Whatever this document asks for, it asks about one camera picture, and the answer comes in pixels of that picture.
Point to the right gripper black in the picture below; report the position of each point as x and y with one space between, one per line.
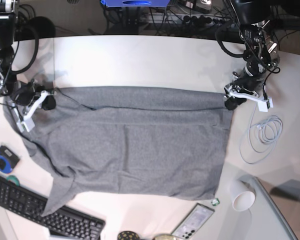
24 94

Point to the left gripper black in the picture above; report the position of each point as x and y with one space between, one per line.
243 83

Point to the grey t-shirt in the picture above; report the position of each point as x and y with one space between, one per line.
131 140

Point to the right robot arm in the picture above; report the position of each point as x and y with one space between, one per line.
14 26

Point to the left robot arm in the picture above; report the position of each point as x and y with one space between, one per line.
252 18

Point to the blue black tape measure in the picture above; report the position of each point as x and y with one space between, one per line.
8 160

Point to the green tape roll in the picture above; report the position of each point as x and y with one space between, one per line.
13 179

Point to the white paper cup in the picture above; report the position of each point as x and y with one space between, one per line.
241 197

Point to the small green white chip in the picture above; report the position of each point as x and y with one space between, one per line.
215 202

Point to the blue box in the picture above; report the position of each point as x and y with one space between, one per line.
135 3

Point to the black keyboard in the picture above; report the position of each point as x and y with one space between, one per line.
65 221

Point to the smartphone clear case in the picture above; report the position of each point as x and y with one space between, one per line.
195 219

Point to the gold round tin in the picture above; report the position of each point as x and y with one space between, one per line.
164 236

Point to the black gold dotted lid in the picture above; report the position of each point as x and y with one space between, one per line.
128 235

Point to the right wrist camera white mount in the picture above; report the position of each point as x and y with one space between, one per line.
25 113

